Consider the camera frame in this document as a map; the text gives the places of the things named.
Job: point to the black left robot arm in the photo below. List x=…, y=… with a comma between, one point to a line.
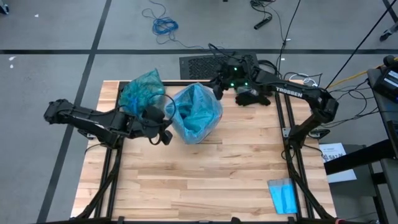
x=87, y=119

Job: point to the black labelled desk device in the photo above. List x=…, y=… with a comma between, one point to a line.
x=385, y=84

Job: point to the black perforated computer case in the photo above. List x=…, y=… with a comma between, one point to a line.
x=199, y=67

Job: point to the black side desk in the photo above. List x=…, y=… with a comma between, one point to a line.
x=357, y=160

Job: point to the white printed paper sheet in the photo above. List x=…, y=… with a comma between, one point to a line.
x=331, y=152

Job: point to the folded blue trash bag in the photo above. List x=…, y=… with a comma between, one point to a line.
x=283, y=197

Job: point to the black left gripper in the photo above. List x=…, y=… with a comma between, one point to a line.
x=146, y=124

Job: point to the black crumpled bag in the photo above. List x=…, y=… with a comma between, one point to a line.
x=252, y=100

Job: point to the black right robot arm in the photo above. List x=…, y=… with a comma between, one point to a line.
x=298, y=91

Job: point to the black stand foot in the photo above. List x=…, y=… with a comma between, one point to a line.
x=3, y=8

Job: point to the black power strip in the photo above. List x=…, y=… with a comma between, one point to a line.
x=262, y=22

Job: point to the black tripod leg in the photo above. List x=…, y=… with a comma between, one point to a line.
x=388, y=33

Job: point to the blue plastic trash bag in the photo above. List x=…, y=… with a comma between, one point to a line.
x=196, y=115

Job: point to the silver mounting plate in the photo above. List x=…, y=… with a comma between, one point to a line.
x=286, y=133
x=87, y=134

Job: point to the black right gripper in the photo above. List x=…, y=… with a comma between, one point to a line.
x=236, y=77

